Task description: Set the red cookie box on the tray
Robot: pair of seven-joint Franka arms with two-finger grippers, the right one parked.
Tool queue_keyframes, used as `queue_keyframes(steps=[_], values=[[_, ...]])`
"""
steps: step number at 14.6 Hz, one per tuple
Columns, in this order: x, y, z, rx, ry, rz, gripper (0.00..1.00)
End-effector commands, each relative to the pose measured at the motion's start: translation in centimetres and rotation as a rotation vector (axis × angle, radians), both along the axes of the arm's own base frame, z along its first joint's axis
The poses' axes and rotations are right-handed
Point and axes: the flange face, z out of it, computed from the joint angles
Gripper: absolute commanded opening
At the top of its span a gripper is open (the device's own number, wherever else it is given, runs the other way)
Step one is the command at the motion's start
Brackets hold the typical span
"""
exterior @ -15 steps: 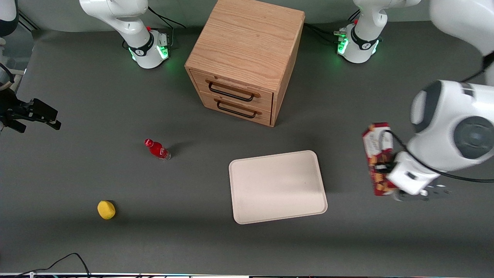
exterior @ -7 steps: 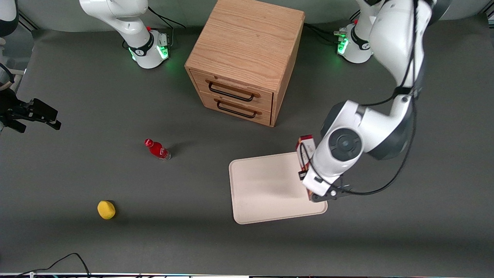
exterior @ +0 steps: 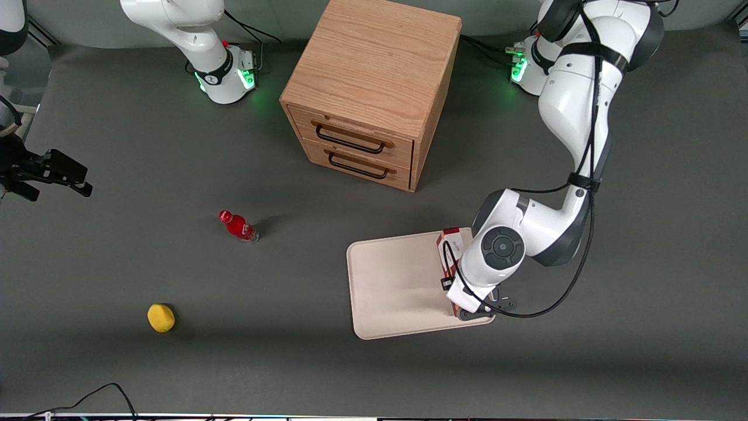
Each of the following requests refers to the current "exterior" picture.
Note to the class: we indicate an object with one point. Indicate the wooden drawer cabinet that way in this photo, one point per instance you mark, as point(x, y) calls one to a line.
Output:
point(374, 64)

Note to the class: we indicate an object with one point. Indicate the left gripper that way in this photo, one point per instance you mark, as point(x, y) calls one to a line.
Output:
point(444, 284)

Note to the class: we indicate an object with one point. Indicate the yellow lemon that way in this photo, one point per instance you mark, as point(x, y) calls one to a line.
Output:
point(160, 318)

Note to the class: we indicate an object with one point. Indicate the red cookie box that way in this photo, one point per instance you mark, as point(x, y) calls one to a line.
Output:
point(453, 240)

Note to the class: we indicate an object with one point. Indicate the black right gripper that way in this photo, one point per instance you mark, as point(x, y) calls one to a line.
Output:
point(13, 161)

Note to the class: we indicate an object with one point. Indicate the beige rectangular tray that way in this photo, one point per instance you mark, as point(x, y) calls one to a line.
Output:
point(397, 286)

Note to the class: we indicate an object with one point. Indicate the red soda bottle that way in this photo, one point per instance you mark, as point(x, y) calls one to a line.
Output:
point(238, 225)

